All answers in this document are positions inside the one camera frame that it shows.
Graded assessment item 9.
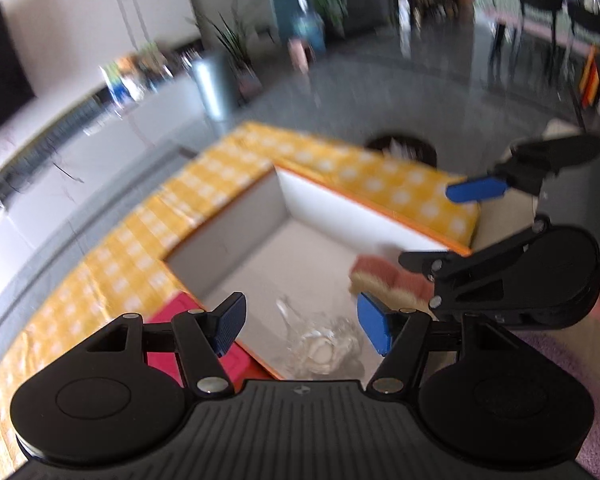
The dining table with pink cloth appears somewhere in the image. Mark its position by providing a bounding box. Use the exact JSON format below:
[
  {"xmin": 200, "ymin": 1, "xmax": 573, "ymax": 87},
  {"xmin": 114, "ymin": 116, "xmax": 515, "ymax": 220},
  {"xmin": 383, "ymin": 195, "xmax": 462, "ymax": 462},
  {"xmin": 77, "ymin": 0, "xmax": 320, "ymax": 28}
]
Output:
[{"xmin": 479, "ymin": 0, "xmax": 600, "ymax": 53}]

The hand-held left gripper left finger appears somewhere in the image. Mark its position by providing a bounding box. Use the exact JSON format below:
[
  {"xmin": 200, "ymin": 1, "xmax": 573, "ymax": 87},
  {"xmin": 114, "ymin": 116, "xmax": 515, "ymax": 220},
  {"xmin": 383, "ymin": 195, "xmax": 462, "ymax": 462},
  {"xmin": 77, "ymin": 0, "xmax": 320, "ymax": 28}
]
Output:
[{"xmin": 82, "ymin": 292, "xmax": 248, "ymax": 401}]

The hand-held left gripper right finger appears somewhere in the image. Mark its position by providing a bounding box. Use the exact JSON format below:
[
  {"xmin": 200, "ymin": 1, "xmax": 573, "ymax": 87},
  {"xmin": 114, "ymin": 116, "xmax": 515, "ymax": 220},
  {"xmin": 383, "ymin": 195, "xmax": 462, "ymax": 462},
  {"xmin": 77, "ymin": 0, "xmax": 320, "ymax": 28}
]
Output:
[{"xmin": 356, "ymin": 292, "xmax": 518, "ymax": 401}]

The clear plastic bag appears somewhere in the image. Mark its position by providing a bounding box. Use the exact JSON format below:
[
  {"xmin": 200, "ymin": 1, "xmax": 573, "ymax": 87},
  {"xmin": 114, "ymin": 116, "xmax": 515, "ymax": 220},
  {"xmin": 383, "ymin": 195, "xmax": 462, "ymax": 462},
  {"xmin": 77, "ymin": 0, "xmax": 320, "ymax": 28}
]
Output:
[{"xmin": 275, "ymin": 297, "xmax": 367, "ymax": 380}]

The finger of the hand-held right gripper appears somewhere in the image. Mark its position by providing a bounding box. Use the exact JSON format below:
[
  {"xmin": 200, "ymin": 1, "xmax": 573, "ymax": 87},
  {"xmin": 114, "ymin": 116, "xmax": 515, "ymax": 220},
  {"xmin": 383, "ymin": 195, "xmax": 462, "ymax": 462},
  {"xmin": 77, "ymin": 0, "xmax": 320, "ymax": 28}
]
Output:
[
  {"xmin": 399, "ymin": 217, "xmax": 551, "ymax": 321},
  {"xmin": 445, "ymin": 134, "xmax": 600, "ymax": 204}
]

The red storage box white inside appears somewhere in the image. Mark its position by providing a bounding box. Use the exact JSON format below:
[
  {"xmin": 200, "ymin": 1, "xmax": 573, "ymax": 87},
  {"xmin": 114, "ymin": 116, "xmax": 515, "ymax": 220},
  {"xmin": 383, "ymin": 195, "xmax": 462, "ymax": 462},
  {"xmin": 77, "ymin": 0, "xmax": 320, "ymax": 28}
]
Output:
[{"xmin": 147, "ymin": 160, "xmax": 473, "ymax": 392}]

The purple rug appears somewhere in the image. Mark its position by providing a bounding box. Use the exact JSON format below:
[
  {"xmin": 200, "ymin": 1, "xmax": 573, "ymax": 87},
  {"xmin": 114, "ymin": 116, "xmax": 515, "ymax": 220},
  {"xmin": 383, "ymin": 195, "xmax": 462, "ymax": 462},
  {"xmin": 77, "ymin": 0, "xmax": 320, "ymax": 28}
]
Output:
[{"xmin": 520, "ymin": 330, "xmax": 600, "ymax": 480}]

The black round basket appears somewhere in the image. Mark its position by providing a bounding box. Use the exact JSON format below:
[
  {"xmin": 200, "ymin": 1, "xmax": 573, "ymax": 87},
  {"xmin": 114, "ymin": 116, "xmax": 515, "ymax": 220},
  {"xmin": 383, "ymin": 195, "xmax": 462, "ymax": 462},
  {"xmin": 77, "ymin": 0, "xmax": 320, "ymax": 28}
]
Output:
[{"xmin": 365, "ymin": 132, "xmax": 438, "ymax": 169}]

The yellow checkered tablecloth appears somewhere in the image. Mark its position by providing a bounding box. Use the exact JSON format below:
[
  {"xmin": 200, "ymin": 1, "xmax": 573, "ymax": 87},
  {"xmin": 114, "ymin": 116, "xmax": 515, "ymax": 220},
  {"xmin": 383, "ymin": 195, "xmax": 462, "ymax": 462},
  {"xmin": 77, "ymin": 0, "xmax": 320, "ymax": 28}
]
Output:
[{"xmin": 0, "ymin": 120, "xmax": 482, "ymax": 480}]

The blue water dispenser bottle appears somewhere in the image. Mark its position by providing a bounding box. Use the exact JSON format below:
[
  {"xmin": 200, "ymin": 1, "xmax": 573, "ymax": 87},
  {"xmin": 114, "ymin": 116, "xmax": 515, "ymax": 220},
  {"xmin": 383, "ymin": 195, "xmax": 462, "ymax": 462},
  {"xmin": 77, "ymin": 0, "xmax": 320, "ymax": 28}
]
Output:
[{"xmin": 292, "ymin": 0, "xmax": 327, "ymax": 54}]

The black television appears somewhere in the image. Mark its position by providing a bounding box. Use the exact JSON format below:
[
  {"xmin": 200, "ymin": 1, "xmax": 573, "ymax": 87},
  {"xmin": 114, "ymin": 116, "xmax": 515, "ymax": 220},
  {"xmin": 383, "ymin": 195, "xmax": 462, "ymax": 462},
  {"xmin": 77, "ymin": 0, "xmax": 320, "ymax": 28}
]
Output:
[{"xmin": 0, "ymin": 2, "xmax": 37, "ymax": 147}]

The pink and cream plush cloth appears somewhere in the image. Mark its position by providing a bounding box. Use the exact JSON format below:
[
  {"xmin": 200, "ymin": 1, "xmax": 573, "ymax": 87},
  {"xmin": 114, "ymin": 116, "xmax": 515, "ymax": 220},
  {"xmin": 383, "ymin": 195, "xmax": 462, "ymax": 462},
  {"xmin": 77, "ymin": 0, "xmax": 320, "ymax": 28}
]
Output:
[{"xmin": 349, "ymin": 255, "xmax": 435, "ymax": 309}]

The potted long-leaf plant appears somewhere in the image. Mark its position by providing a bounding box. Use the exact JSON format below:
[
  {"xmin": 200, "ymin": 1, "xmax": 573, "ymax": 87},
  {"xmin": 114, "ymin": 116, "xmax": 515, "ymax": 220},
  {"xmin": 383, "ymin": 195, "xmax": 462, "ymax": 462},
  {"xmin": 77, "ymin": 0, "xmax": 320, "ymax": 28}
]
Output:
[{"xmin": 199, "ymin": 9, "xmax": 262, "ymax": 107}]

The white marble television cabinet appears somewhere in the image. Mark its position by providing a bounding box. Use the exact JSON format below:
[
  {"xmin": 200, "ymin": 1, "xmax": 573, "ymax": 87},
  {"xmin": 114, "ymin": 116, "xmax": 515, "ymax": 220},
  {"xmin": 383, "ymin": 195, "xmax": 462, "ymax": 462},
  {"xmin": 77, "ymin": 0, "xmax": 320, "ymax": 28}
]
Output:
[{"xmin": 0, "ymin": 37, "xmax": 216, "ymax": 241}]

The silver trash can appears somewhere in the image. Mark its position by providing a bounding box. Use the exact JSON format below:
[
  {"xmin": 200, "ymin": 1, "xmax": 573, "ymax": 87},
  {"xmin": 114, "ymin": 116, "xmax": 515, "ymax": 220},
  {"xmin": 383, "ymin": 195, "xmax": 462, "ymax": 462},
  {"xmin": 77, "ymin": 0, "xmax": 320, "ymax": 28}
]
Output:
[{"xmin": 192, "ymin": 55, "xmax": 239, "ymax": 122}]

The pink stool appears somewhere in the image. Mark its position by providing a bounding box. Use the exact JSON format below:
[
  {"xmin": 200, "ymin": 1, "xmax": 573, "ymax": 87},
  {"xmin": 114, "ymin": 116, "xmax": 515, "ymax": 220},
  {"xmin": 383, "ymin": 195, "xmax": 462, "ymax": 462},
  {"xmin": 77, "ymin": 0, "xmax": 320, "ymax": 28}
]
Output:
[{"xmin": 287, "ymin": 37, "xmax": 314, "ymax": 74}]

